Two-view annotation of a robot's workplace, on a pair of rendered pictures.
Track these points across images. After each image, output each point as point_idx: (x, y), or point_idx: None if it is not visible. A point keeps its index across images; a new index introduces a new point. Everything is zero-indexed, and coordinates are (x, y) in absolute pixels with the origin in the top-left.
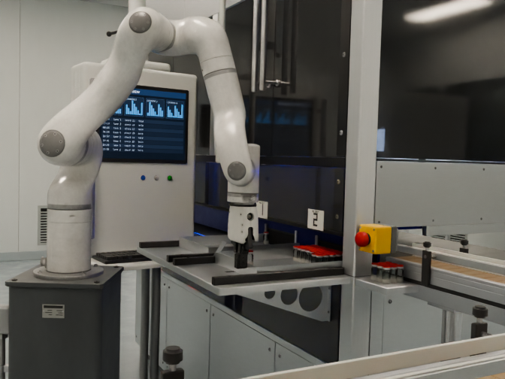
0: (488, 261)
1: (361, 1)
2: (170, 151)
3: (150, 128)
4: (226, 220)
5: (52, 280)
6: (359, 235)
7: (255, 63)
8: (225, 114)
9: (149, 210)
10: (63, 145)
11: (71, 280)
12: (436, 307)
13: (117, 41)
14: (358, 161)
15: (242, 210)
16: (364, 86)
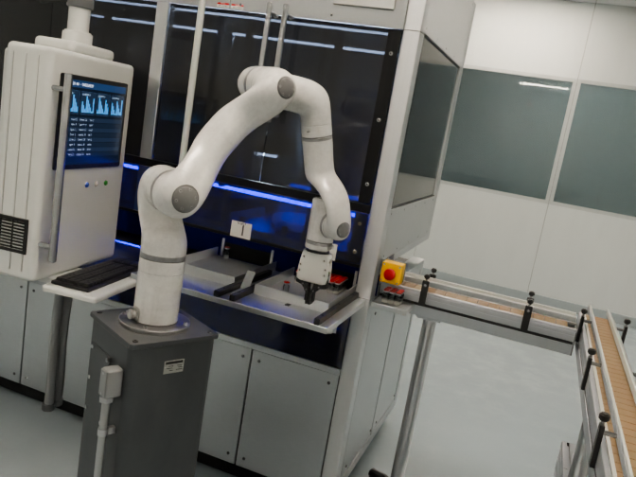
0: (461, 287)
1: (406, 83)
2: (109, 153)
3: (97, 128)
4: None
5: (169, 336)
6: (390, 272)
7: None
8: (327, 176)
9: (88, 220)
10: (197, 202)
11: (184, 333)
12: (425, 319)
13: (254, 98)
14: (386, 211)
15: (326, 258)
16: (398, 152)
